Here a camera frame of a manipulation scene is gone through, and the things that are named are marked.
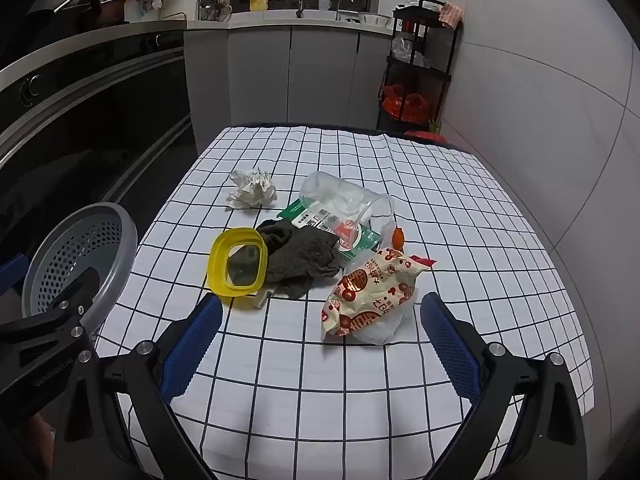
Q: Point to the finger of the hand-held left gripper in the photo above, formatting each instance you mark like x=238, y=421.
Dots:
x=12, y=270
x=55, y=317

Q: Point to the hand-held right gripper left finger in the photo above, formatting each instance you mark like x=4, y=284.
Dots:
x=195, y=345

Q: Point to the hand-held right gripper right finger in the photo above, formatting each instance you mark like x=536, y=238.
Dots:
x=450, y=345

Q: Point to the grey perforated plastic basket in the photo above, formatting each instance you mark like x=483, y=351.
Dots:
x=75, y=250

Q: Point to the red and white snack bag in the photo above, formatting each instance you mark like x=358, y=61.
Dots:
x=365, y=290

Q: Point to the orange peel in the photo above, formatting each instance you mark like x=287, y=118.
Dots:
x=398, y=239

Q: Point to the dark grey cloth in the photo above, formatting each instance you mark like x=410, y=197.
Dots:
x=295, y=255

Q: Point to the white paper ball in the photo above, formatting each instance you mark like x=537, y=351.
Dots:
x=252, y=190

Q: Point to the green and white carton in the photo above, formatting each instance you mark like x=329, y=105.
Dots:
x=295, y=210

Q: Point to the clear plastic cup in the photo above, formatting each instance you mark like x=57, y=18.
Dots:
x=335, y=195

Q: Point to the small white plastic piece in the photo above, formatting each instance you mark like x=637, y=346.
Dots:
x=260, y=301

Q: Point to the black and white checked tablecloth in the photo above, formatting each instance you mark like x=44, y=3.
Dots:
x=310, y=370

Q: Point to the black glass built-in appliance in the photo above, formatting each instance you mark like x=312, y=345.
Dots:
x=100, y=110

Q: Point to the red plastic stool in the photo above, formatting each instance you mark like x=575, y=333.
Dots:
x=425, y=136

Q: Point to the small green plant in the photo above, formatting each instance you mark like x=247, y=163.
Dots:
x=434, y=126

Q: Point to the red plastic bag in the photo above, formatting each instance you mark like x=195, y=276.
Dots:
x=405, y=105

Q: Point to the brown cooking pot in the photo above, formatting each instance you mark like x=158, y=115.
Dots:
x=111, y=12

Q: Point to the grey kitchen cabinets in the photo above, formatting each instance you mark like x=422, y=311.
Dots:
x=260, y=75

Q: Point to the black metal shelf rack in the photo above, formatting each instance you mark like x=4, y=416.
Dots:
x=447, y=55

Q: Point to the clear plastic bag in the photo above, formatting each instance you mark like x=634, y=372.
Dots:
x=407, y=52

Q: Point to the red checked cloth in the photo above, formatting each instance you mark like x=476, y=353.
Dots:
x=451, y=15

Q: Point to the curved metal faucet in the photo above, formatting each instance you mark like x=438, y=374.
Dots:
x=345, y=4

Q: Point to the tall metal faucet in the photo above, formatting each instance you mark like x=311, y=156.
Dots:
x=299, y=2

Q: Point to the white mug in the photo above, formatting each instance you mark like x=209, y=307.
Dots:
x=324, y=5

